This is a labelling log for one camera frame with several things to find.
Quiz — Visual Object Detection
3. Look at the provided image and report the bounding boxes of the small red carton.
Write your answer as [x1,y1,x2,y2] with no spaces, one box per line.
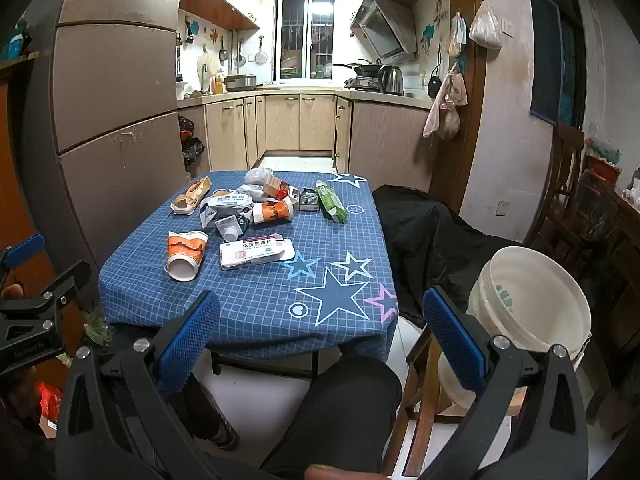
[263,176,293,202]

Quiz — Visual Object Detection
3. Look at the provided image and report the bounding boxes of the dark wooden dining table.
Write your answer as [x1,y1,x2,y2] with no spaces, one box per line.
[575,170,640,411]

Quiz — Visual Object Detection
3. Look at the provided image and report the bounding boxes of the brown wooden door frame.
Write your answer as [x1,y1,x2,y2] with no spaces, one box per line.
[432,0,488,206]

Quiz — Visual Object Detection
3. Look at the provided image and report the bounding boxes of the red plastic bag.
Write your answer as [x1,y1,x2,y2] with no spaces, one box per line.
[35,380,63,433]

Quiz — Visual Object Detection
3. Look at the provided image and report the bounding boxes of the person's right hand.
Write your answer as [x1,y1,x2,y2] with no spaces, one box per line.
[304,464,383,480]

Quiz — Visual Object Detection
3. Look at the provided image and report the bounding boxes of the beige refrigerator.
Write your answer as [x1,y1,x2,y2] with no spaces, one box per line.
[50,0,188,241]

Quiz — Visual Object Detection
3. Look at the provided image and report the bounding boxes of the brown paper bread bag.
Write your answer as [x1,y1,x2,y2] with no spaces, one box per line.
[171,178,213,216]

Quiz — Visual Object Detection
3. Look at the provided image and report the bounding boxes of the steel range hood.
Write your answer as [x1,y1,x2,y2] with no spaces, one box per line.
[350,0,418,63]

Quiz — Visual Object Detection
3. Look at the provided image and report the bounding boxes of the white pink medicine box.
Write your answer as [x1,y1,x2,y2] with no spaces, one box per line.
[219,235,296,271]

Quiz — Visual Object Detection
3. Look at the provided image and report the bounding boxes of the small white grey box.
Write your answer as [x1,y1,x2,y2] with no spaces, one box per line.
[214,215,251,242]

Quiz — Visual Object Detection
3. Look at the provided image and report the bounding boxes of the person's right leg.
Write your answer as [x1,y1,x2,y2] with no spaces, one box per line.
[260,357,403,480]

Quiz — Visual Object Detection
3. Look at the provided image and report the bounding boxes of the red pot with green stuff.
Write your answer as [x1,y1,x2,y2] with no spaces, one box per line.
[585,125,623,181]

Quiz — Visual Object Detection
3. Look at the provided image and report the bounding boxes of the person's left leg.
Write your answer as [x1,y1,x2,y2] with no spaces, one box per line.
[187,382,243,451]

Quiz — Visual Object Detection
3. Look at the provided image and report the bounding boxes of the black table frame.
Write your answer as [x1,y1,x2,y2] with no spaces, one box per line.
[207,345,321,381]

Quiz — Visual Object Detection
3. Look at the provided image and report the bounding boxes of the person's leg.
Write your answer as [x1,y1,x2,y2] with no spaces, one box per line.
[260,357,403,480]
[187,382,243,451]

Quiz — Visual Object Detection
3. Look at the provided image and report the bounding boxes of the dark framed window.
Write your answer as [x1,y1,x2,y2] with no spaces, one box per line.
[527,0,586,128]

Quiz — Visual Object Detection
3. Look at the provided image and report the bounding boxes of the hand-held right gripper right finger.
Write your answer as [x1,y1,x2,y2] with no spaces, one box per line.
[400,285,590,480]

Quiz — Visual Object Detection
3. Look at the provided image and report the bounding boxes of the green tissue packet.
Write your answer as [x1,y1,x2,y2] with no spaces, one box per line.
[315,180,349,225]

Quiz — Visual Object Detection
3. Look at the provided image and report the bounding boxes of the grey white wrapper pack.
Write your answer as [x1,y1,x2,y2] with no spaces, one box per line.
[199,189,256,228]

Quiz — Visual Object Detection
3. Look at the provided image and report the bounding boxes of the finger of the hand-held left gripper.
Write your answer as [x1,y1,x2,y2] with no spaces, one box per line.
[0,232,47,273]
[0,259,93,330]

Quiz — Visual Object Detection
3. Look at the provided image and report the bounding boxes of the clear plastic bag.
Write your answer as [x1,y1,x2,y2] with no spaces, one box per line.
[244,167,276,188]

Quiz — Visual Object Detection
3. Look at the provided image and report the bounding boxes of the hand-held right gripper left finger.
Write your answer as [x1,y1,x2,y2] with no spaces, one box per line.
[54,290,222,480]

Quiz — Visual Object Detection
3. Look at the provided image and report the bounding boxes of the barred kitchen window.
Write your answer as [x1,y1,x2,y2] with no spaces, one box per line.
[274,0,337,81]

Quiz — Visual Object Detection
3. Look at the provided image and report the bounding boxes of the round cutting board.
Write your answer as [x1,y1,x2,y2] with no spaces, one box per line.
[196,52,221,81]

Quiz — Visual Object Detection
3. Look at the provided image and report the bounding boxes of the hanging white plastic bag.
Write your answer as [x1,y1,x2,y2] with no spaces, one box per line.
[469,0,503,51]

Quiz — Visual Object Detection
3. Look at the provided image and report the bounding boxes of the orange white paper cup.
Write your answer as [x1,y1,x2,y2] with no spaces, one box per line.
[251,196,296,225]
[161,230,210,281]

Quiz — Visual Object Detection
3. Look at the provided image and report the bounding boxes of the beige lower kitchen cabinets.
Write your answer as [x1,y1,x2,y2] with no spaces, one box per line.
[177,92,436,191]

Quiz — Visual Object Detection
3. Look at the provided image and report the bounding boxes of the wooden stool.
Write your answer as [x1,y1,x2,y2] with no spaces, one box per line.
[382,320,531,476]

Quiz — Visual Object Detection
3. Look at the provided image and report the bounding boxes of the blue star-print tablecloth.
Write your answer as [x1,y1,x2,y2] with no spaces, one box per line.
[97,171,401,361]

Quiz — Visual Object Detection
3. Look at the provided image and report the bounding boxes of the hanging pink plastic bag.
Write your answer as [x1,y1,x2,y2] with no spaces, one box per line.
[424,62,468,140]

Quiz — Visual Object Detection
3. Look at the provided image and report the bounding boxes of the white plastic bucket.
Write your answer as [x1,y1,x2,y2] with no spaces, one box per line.
[437,246,593,411]

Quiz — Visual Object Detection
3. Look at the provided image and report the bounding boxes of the brown wooden cabinet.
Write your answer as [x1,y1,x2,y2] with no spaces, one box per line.
[0,52,56,261]

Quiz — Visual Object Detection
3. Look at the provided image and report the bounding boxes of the hanging bag of masks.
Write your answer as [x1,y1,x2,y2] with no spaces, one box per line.
[446,12,468,57]

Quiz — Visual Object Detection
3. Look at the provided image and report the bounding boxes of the steel kettle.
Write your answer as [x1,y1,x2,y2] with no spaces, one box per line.
[377,64,405,95]

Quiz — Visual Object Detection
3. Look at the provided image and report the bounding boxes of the dark wooden chair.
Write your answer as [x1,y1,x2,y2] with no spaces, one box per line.
[525,120,586,261]

